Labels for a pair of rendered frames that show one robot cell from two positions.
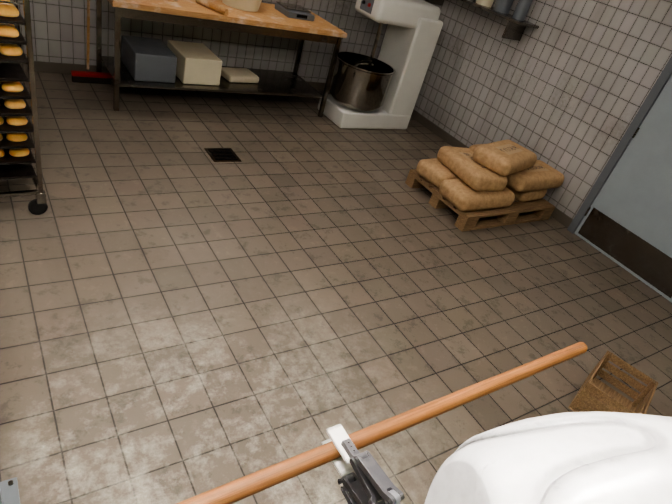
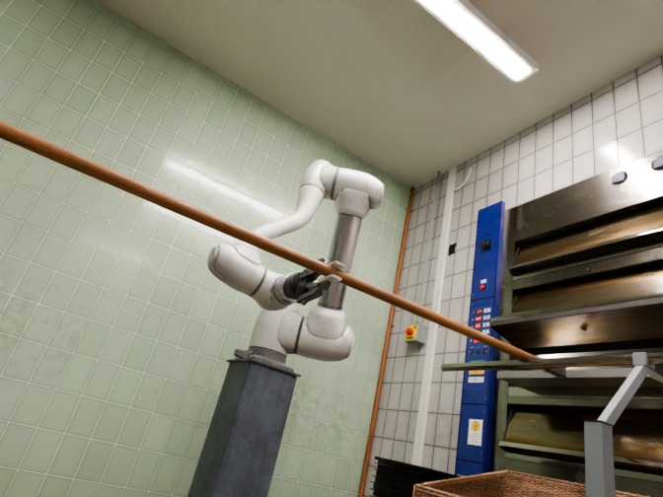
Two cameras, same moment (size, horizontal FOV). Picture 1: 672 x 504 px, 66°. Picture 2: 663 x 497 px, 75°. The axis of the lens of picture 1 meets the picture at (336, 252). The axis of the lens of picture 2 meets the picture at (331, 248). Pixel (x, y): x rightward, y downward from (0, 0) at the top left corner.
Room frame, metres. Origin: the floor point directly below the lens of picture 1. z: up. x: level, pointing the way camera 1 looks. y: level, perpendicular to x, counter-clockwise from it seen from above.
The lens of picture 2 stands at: (1.58, 0.14, 0.76)
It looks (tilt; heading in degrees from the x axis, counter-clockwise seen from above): 25 degrees up; 195
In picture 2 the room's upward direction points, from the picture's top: 14 degrees clockwise
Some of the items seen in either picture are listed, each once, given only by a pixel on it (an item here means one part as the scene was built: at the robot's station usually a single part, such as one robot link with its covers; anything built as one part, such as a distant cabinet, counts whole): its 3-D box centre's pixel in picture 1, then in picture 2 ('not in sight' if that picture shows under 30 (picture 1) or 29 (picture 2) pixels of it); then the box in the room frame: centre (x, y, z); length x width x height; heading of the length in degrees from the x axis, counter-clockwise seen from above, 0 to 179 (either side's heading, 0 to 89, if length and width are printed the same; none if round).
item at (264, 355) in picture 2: not in sight; (260, 358); (-0.05, -0.46, 1.03); 0.22 x 0.18 x 0.06; 135
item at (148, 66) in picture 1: (148, 58); not in sight; (4.56, 2.16, 0.35); 0.50 x 0.36 x 0.24; 41
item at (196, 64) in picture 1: (193, 62); not in sight; (4.84, 1.84, 0.35); 0.50 x 0.36 x 0.24; 43
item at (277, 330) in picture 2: not in sight; (277, 325); (-0.06, -0.43, 1.17); 0.18 x 0.16 x 0.22; 102
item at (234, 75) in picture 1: (238, 75); not in sight; (5.15, 1.48, 0.27); 0.34 x 0.26 x 0.07; 137
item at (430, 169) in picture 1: (451, 171); not in sight; (4.46, -0.78, 0.22); 0.62 x 0.36 x 0.15; 136
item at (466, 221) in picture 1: (480, 195); not in sight; (4.51, -1.13, 0.07); 1.20 x 0.80 x 0.14; 131
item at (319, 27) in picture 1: (222, 55); not in sight; (5.02, 1.63, 0.45); 2.20 x 0.80 x 0.90; 131
